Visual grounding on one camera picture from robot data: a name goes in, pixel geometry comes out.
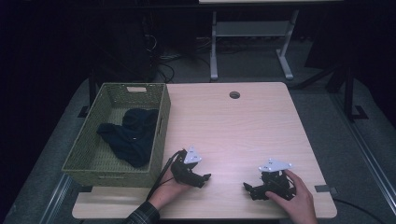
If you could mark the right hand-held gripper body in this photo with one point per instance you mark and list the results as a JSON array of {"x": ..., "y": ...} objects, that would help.
[{"x": 277, "y": 182}]

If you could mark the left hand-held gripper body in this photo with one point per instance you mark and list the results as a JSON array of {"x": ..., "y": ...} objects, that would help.
[{"x": 182, "y": 171}]

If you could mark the person's left hand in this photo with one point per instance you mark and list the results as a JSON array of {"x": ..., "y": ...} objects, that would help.
[{"x": 166, "y": 193}]

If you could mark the person's right hand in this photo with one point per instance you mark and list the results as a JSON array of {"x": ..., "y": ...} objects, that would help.
[{"x": 299, "y": 205}]

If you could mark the grey tape strip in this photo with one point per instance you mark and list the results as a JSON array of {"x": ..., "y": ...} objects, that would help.
[{"x": 325, "y": 188}]

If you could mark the dark blue cloth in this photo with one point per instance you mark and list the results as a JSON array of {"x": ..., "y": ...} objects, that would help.
[{"x": 134, "y": 140}]

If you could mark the green woven basket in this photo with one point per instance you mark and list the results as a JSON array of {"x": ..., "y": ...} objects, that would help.
[{"x": 90, "y": 155}]

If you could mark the black metal stand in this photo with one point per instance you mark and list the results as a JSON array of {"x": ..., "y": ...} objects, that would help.
[{"x": 349, "y": 93}]

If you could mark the metal floor rail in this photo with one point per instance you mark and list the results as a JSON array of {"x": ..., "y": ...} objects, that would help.
[
  {"x": 367, "y": 152},
  {"x": 57, "y": 196}
]

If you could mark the white desk with metal frame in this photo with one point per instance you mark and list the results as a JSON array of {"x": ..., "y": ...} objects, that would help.
[{"x": 249, "y": 28}]

